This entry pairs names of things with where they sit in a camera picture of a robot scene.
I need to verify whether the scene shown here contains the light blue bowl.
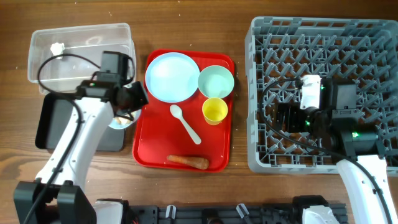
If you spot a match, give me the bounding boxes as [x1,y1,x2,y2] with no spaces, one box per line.
[109,110,141,130]

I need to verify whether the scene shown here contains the rice and peanut leftovers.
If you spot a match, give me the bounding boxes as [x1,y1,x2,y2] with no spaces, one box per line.
[113,117,131,126]

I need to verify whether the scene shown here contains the yellow plastic cup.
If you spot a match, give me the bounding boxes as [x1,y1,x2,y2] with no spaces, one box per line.
[202,98,228,126]

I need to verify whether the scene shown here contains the mint green bowl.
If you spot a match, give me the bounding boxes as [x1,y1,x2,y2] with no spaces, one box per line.
[198,65,234,98]

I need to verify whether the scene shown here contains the white tissue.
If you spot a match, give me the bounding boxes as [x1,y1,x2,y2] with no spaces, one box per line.
[50,42,65,56]

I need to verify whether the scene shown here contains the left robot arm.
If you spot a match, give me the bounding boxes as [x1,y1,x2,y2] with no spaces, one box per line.
[14,51,149,223]

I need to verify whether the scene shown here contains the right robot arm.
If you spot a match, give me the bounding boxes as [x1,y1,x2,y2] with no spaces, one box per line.
[273,75,397,223]

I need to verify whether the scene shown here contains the grey dishwasher rack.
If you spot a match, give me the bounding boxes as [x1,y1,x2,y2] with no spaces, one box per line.
[245,17,397,176]

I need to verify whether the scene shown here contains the light blue plate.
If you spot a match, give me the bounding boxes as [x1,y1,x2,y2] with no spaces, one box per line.
[145,52,200,103]

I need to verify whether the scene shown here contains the white plastic spoon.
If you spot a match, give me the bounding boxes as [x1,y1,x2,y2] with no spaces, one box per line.
[170,105,201,145]

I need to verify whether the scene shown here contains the red serving tray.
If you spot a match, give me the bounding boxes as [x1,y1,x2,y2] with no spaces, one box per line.
[132,49,234,172]

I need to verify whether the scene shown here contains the black plastic tray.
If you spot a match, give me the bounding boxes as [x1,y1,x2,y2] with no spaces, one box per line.
[35,93,125,152]

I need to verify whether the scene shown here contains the clear plastic bin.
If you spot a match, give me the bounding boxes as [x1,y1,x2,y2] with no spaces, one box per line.
[27,23,135,92]

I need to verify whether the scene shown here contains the orange carrot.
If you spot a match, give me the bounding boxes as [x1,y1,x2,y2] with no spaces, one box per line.
[167,155,210,170]

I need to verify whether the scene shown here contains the right black cable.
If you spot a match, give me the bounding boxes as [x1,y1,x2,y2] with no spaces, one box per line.
[260,77,391,224]

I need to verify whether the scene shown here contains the black cable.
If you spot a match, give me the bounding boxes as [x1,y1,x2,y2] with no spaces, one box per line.
[260,77,391,224]
[23,53,103,224]

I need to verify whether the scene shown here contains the left black cable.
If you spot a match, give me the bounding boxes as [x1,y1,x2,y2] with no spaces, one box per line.
[23,53,103,224]

